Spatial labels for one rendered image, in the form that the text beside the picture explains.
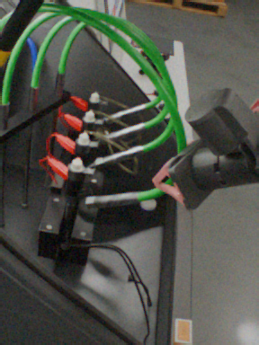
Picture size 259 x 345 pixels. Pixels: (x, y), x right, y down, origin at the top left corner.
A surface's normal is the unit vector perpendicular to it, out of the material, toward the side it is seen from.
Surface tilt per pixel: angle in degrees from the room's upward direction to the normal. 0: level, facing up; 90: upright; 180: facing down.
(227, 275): 0
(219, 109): 106
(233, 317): 0
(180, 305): 0
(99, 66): 90
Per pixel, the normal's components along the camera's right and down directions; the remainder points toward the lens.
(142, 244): 0.14, -0.78
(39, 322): -0.13, 0.60
